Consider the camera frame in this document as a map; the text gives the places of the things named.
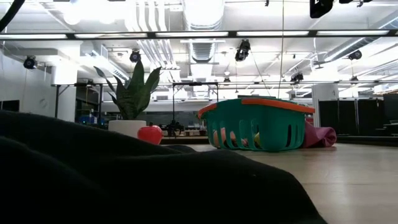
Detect pink toy peach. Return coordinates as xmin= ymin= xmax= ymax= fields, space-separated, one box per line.
xmin=213 ymin=127 xmax=238 ymax=149

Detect red toy apple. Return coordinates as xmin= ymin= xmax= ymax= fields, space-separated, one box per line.
xmin=137 ymin=124 xmax=164 ymax=146

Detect black ceiling spotlight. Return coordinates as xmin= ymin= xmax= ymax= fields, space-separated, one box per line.
xmin=23 ymin=55 xmax=38 ymax=70
xmin=348 ymin=49 xmax=363 ymax=62
xmin=234 ymin=39 xmax=251 ymax=62
xmin=129 ymin=49 xmax=142 ymax=63
xmin=290 ymin=72 xmax=305 ymax=84

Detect white square column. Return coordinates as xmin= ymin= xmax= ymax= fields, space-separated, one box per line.
xmin=312 ymin=83 xmax=340 ymax=128

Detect black partition panels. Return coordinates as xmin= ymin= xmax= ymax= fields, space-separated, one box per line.
xmin=318 ymin=93 xmax=398 ymax=138

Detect purple cloth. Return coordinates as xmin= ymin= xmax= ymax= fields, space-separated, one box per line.
xmin=301 ymin=121 xmax=338 ymax=149

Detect teal basket with orange rim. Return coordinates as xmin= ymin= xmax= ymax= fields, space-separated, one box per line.
xmin=197 ymin=96 xmax=316 ymax=152

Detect snake plant in white pot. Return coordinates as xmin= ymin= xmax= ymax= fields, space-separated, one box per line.
xmin=94 ymin=60 xmax=162 ymax=139

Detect black cloth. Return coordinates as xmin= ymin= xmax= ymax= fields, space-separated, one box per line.
xmin=0 ymin=110 xmax=327 ymax=224

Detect distant table with black legs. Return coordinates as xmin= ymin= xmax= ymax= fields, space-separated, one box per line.
xmin=51 ymin=81 xmax=105 ymax=125

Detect distant black monitor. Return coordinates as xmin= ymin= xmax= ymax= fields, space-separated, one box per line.
xmin=0 ymin=99 xmax=21 ymax=112

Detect thin hanging cable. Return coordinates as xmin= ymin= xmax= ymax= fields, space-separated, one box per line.
xmin=277 ymin=0 xmax=285 ymax=99

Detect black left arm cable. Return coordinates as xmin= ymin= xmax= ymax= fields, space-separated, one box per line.
xmin=0 ymin=0 xmax=26 ymax=33

